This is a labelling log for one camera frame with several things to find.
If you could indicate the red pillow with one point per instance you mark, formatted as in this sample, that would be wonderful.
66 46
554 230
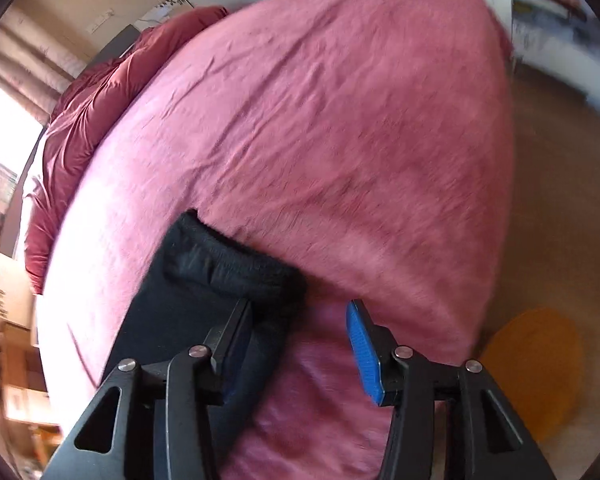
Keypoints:
90 110

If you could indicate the pink bed sheet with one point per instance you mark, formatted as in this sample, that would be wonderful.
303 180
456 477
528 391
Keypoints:
330 135

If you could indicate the wall sticker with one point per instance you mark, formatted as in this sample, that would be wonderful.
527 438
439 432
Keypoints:
170 4

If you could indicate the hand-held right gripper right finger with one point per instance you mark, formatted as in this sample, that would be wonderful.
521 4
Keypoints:
362 350

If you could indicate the round yellow cushion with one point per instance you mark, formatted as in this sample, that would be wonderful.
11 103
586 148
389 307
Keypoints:
535 370

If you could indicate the beige striped curtain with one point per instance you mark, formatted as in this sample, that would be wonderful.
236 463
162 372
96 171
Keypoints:
25 60

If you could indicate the wall switch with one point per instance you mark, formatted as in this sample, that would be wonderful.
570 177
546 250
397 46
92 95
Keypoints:
101 19

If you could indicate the black pants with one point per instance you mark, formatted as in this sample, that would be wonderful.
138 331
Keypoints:
205 265

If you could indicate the cardboard box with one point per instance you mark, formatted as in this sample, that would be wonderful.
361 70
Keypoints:
15 290

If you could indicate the window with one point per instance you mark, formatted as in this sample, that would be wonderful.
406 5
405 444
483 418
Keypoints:
0 120

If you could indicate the white shelf with items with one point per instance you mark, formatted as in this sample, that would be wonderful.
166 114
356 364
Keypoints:
570 55

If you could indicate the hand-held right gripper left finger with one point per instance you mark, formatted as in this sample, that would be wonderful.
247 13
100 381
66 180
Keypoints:
233 355

